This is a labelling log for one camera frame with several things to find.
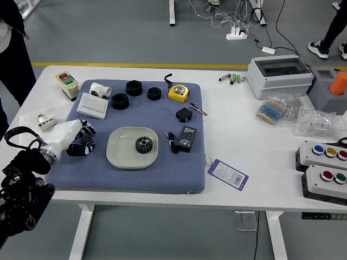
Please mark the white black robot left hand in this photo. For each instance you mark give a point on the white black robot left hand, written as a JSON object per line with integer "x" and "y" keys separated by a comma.
{"x": 63, "y": 132}

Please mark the big black gear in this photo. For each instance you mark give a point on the big black gear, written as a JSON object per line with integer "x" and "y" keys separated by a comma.
{"x": 143, "y": 145}

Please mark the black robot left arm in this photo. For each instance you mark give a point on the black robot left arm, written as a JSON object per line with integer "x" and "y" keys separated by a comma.
{"x": 32, "y": 163}

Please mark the big black nut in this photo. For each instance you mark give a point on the big black nut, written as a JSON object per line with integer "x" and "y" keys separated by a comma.
{"x": 120, "y": 101}
{"x": 134, "y": 88}

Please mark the small black nut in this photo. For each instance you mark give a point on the small black nut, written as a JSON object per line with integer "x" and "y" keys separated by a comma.
{"x": 154, "y": 94}

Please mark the grey electrical distribution box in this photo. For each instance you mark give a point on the grey electrical distribution box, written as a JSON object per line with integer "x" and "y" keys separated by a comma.
{"x": 279, "y": 81}

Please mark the three-button control box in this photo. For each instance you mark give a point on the three-button control box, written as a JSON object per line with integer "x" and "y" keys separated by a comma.
{"x": 309, "y": 157}

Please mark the red-green button control box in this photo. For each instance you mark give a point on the red-green button control box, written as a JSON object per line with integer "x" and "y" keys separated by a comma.
{"x": 317, "y": 187}

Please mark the white labelled plug adapter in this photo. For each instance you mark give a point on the white labelled plug adapter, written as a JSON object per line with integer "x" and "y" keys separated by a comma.
{"x": 46, "y": 124}

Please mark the white pipe tee fitting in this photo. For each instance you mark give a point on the white pipe tee fitting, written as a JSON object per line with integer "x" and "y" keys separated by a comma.
{"x": 99, "y": 89}

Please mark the cream square plate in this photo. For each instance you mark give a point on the cream square plate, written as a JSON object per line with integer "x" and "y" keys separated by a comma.
{"x": 122, "y": 151}

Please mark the person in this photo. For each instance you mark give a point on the person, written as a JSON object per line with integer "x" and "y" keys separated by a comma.
{"x": 334, "y": 24}
{"x": 13, "y": 67}

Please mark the blue-grey quilted mat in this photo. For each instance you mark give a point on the blue-grey quilted mat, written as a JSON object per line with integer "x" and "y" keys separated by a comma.
{"x": 135, "y": 178}

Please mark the white table leg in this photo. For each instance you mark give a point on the white table leg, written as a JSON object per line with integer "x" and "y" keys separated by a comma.
{"x": 277, "y": 238}
{"x": 80, "y": 233}

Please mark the yellow tape measure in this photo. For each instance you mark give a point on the yellow tape measure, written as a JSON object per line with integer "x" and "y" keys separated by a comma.
{"x": 178, "y": 93}

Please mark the white desk foot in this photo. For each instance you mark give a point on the white desk foot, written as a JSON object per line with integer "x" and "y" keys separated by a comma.
{"x": 29, "y": 8}

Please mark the white desk leg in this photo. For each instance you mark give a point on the white desk leg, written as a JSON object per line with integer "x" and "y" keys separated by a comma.
{"x": 260, "y": 13}
{"x": 172, "y": 13}

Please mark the purple label tag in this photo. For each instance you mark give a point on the purple label tag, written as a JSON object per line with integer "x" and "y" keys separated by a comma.
{"x": 227, "y": 174}

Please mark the silver metal tool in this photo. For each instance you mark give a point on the silver metal tool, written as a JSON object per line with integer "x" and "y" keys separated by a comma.
{"x": 224, "y": 77}

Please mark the white power strip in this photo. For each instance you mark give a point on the white power strip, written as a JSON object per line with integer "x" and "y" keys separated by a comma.
{"x": 236, "y": 36}

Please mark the metal floor plate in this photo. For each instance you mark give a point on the metal floor plate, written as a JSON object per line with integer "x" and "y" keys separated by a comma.
{"x": 245, "y": 220}

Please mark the bag of blue resistors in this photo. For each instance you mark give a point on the bag of blue resistors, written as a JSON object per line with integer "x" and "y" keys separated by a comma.
{"x": 271, "y": 111}

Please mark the white power adapter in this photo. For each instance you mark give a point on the white power adapter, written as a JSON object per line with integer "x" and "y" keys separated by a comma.
{"x": 268, "y": 50}

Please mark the bag of metal screws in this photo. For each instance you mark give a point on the bag of metal screws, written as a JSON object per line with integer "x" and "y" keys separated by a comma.
{"x": 294, "y": 111}

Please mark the bubble wrap bag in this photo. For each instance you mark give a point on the bubble wrap bag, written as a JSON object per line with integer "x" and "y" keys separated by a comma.
{"x": 318, "y": 123}

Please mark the grey block holder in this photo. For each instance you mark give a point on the grey block holder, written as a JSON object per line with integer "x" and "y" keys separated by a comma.
{"x": 322, "y": 94}

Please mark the black table control panel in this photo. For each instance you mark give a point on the black table control panel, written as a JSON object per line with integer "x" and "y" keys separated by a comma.
{"x": 317, "y": 216}

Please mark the orange cylinder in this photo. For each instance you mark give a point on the orange cylinder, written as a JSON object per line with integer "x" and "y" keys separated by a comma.
{"x": 339, "y": 84}

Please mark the white wall switch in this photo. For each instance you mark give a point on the white wall switch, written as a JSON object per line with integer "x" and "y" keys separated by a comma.
{"x": 93, "y": 105}

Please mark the beige red-green switch box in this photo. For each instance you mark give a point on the beige red-green switch box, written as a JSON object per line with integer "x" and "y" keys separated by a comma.
{"x": 67, "y": 85}

